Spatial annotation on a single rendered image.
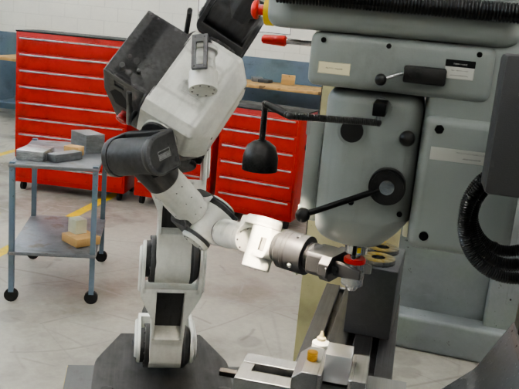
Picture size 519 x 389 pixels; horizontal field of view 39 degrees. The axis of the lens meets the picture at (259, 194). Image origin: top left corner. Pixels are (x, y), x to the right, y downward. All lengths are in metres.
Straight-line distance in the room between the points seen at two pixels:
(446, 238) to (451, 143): 0.18
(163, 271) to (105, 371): 0.50
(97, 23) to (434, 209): 10.35
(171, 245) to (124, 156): 0.51
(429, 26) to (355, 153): 0.27
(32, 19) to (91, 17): 0.99
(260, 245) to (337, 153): 0.33
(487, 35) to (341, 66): 0.26
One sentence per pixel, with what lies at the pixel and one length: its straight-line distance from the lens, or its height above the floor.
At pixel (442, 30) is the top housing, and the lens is 1.37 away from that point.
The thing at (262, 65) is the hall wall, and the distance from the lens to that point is 10.74.
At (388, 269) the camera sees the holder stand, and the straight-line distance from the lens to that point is 1.90.
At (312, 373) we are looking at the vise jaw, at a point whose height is 1.07.
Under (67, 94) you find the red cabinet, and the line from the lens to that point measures 6.81.
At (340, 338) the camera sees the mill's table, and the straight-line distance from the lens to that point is 1.93.
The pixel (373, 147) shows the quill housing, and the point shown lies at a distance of 1.42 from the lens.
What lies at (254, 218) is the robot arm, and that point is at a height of 1.30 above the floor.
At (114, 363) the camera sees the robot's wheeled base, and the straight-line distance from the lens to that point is 2.58.
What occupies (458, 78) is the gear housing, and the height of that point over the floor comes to 1.67.
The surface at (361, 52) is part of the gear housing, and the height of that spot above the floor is 1.70.
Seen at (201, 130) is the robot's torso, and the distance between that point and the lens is 1.75.
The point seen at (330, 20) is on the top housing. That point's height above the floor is 1.75.
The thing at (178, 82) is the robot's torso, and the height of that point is 1.58.
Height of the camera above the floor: 1.74
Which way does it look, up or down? 13 degrees down
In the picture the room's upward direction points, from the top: 5 degrees clockwise
